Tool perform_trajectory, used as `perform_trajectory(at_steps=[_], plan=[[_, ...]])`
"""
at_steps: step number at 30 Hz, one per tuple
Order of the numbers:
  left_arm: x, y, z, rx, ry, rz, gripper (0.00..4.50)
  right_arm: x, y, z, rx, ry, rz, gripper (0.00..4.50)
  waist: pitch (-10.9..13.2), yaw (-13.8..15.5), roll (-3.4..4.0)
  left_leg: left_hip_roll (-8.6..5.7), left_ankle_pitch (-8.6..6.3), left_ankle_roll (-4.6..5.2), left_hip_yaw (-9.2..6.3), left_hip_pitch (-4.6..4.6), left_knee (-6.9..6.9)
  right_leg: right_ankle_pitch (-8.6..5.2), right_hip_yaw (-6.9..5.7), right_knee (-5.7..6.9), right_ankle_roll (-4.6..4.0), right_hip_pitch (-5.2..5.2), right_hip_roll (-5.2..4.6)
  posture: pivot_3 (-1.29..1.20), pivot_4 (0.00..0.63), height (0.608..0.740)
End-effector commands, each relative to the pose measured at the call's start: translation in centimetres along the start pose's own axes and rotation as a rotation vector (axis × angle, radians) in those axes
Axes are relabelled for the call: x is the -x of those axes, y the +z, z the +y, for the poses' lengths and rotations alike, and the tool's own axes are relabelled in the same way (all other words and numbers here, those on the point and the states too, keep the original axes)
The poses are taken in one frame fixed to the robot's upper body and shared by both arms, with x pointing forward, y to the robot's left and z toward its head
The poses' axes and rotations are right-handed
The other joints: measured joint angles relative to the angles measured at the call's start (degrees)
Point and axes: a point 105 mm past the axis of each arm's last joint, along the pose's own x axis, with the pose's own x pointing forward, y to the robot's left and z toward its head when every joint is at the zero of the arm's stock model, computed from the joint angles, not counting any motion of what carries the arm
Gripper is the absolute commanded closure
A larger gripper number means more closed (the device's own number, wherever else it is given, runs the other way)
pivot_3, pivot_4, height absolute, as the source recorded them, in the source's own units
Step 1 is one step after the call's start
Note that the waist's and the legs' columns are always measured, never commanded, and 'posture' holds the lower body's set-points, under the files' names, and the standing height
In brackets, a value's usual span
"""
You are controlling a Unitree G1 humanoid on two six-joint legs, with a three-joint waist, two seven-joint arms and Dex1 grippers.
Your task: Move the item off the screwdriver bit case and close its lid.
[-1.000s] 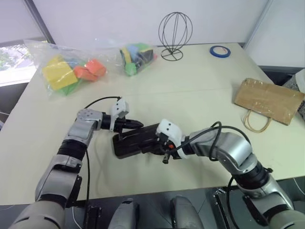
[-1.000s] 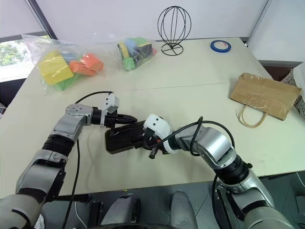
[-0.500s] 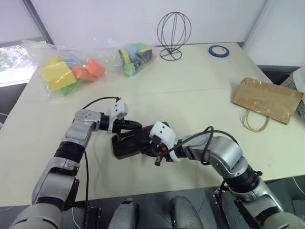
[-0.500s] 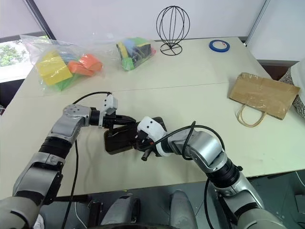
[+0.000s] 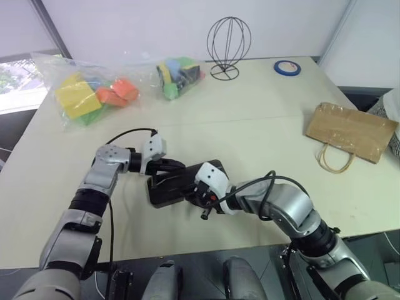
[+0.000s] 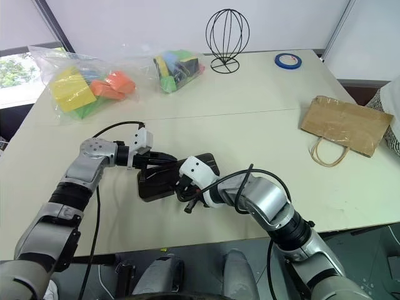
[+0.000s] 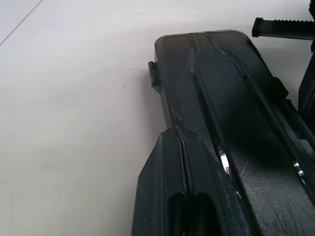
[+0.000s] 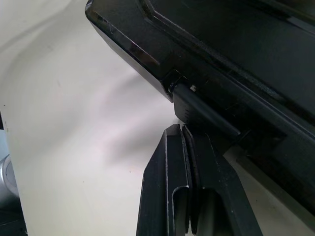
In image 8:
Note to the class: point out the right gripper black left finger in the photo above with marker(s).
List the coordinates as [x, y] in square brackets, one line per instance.
[160, 184]

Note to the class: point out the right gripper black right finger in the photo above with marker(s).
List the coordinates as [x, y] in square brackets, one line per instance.
[216, 191]

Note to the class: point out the dark screwdriver bit case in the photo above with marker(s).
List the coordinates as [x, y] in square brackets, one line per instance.
[221, 49]

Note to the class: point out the silver robot body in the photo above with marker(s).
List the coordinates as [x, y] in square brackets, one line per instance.
[6, 177]

